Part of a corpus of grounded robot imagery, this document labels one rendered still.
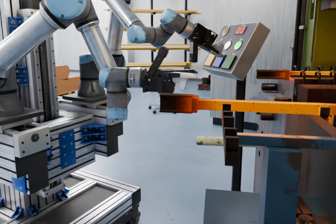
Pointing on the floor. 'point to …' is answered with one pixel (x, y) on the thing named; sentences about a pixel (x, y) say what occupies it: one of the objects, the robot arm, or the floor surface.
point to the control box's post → (237, 132)
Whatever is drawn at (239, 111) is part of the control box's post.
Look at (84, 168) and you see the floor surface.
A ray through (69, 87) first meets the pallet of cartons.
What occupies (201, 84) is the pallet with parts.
